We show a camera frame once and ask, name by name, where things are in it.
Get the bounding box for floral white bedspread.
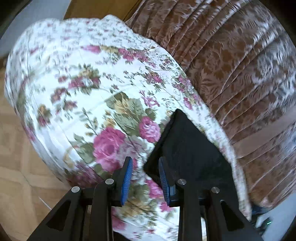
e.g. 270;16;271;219
4;15;251;240

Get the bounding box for brown floral curtain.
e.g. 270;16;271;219
127;1;295;208

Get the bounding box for black pants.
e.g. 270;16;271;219
143;108;240;209

